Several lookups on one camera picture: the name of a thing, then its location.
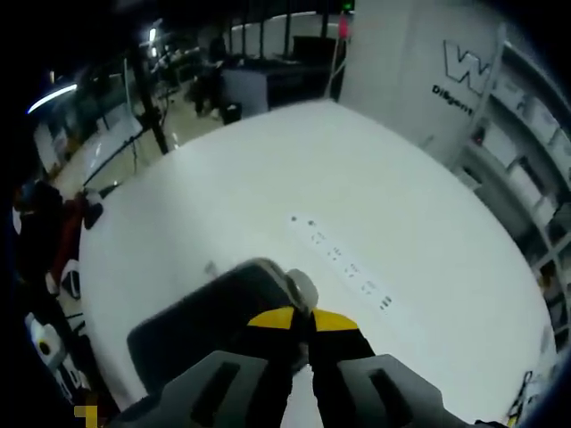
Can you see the black waste bin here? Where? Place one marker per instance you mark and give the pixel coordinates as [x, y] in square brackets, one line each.
[232, 113]

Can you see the ceiling light strip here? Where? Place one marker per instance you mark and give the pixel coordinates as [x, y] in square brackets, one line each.
[51, 98]

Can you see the black monitor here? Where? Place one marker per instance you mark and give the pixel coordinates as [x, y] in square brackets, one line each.
[314, 46]

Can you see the pink tag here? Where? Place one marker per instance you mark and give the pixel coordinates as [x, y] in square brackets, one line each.
[345, 24]

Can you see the small black object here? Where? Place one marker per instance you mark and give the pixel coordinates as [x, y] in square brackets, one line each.
[93, 216]

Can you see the row of white storage boxes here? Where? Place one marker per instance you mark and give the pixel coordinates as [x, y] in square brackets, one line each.
[526, 187]

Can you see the dark low cabinet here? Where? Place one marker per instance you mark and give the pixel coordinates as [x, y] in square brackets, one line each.
[285, 84]

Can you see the green exit sign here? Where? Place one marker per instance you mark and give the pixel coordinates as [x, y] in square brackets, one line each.
[347, 5]

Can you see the grey towel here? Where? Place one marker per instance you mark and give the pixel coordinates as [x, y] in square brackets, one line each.
[201, 312]

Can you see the white table power strip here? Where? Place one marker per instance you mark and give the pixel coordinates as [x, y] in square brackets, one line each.
[339, 263]

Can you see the grey metal shelf rack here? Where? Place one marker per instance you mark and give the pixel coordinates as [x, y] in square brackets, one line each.
[479, 102]

